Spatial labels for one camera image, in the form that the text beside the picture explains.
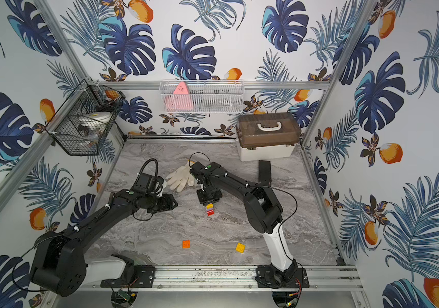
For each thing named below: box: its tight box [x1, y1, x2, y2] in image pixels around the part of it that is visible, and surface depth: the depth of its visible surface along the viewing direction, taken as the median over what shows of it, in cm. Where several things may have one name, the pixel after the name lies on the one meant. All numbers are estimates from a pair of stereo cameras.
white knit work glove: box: [165, 160, 196, 192], surface depth 105 cm
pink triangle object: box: [164, 81, 194, 112], surface depth 92 cm
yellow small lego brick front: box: [235, 242, 246, 254], surface depth 83 cm
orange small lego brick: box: [182, 239, 191, 249], surface depth 84 cm
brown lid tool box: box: [235, 112, 302, 162], surface depth 103 cm
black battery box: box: [258, 159, 272, 187], surface depth 108 cm
